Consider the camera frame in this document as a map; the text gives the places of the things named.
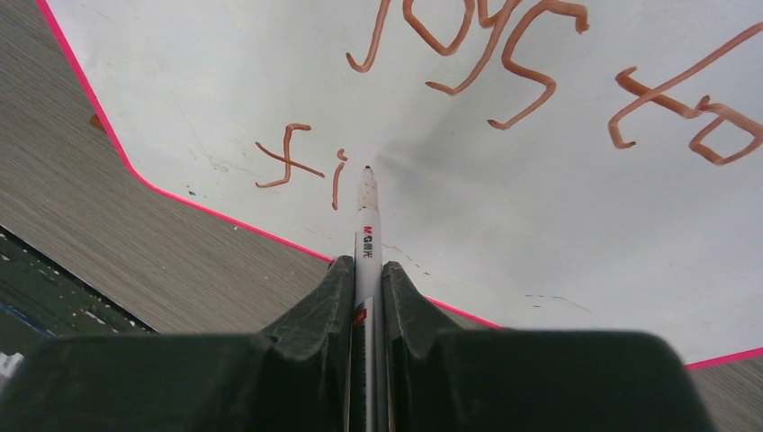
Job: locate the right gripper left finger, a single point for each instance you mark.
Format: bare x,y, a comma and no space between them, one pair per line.
291,375

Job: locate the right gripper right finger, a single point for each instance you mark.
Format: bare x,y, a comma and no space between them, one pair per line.
444,377

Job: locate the pink framed whiteboard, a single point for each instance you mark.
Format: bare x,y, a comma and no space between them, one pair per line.
541,164

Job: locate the brown marker cap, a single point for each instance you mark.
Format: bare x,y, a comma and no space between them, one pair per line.
95,121

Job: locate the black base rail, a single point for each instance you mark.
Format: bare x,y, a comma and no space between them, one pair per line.
40,299

